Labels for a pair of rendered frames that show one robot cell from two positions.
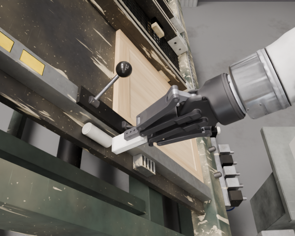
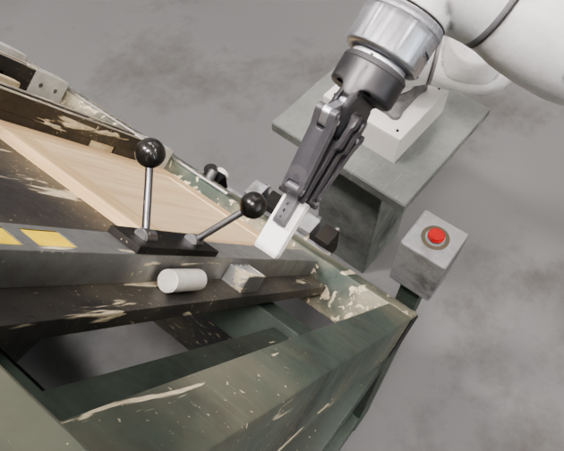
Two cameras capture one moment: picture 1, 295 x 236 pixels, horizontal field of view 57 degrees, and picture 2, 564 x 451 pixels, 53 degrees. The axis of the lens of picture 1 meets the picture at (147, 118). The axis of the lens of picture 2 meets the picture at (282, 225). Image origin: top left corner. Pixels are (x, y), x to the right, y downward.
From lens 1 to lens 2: 0.32 m
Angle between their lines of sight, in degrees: 28
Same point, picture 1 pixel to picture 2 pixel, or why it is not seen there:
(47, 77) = (81, 244)
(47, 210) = (302, 379)
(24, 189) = (269, 376)
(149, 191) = (266, 310)
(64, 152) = not seen: hidden behind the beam
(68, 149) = not seen: hidden behind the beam
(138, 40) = (29, 113)
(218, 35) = (45, 32)
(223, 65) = (102, 78)
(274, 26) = not seen: outside the picture
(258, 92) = (416, 42)
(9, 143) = (124, 382)
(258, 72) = (404, 20)
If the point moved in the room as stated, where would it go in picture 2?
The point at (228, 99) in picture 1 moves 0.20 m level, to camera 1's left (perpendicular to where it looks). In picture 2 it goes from (389, 73) to (259, 196)
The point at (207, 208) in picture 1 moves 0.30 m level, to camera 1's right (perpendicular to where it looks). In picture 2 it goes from (321, 276) to (394, 196)
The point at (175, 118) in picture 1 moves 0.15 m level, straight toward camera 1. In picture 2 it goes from (335, 144) to (443, 237)
